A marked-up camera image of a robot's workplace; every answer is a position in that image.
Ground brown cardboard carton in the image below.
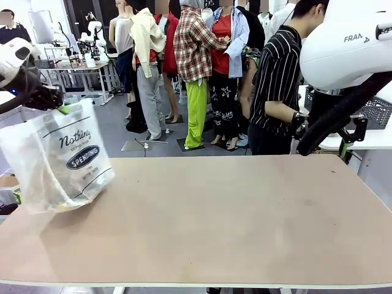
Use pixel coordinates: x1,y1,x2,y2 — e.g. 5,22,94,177
0,173,20,188

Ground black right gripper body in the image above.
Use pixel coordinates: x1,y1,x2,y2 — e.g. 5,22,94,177
336,113,369,143

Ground mannequin cream jacket gray pants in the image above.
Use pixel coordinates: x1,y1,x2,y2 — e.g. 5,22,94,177
127,0,168,141

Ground background work desk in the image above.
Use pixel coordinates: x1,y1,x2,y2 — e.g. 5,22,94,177
43,53,115,102

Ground person in striped black shirt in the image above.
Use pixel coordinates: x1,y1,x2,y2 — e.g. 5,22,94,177
247,0,330,156

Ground mannequin plaid shirt green pants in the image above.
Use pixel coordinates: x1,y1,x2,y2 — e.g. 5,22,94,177
173,0,229,149

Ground mannequin in black jacket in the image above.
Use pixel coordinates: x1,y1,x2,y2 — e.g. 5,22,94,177
235,0,266,51

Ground figure in white shirt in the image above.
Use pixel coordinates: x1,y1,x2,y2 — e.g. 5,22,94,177
265,0,303,43

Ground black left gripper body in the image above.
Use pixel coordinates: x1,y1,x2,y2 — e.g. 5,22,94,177
23,83,64,111

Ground clear printed shopping bag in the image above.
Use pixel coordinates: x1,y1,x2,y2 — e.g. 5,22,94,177
0,98,116,215

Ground mannequin red top blue shirt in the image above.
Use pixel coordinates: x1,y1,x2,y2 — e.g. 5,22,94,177
204,0,251,146

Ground mannequin in white tank top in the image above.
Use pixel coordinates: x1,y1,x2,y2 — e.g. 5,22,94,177
108,0,138,121

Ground black garment pile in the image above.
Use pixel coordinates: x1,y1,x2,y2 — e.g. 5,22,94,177
125,100,148,134

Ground gray floor plate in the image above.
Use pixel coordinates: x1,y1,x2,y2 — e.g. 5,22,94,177
120,138,146,153

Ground mannequin in floral shirt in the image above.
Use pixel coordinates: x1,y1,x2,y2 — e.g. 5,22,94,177
240,45,263,121

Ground mannequin in red jacket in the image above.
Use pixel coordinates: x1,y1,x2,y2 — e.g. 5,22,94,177
153,12,182,124

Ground seated person in dark shirt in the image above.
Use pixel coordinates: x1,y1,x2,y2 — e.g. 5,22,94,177
0,9,33,45

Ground gray mannequin base plate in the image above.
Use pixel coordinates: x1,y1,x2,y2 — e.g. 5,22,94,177
211,137,249,152
176,137,206,153
165,113,185,125
140,129,170,144

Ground person's right forearm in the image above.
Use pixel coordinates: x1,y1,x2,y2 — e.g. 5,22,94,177
264,102,298,124

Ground white whiteboard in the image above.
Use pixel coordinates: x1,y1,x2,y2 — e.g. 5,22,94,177
28,10,55,44

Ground white table with baskets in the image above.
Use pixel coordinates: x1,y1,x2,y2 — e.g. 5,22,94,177
298,85,392,177

